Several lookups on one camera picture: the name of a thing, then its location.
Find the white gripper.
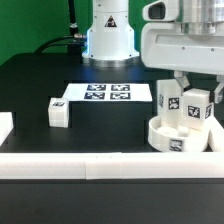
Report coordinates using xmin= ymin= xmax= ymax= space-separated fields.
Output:
xmin=141 ymin=22 xmax=224 ymax=104

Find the white round stool seat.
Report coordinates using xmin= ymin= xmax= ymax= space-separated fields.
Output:
xmin=148 ymin=116 xmax=209 ymax=152

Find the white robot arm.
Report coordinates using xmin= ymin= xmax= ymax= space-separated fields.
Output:
xmin=83 ymin=0 xmax=224 ymax=103

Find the white right fence bar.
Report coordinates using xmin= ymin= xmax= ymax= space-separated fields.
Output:
xmin=209 ymin=116 xmax=224 ymax=152

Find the white fence bar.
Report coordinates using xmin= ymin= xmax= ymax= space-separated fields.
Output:
xmin=209 ymin=116 xmax=224 ymax=152
xmin=0 ymin=112 xmax=14 ymax=146
xmin=0 ymin=152 xmax=224 ymax=180

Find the white sheet with markers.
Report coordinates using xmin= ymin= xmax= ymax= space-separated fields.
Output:
xmin=63 ymin=83 xmax=152 ymax=102

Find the white front fence bar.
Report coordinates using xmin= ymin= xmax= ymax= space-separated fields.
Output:
xmin=0 ymin=152 xmax=224 ymax=180

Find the white left fence bar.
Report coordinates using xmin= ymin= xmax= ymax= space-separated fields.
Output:
xmin=0 ymin=112 xmax=14 ymax=146

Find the black cable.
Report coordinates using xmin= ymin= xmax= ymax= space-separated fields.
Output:
xmin=34 ymin=35 xmax=84 ymax=54

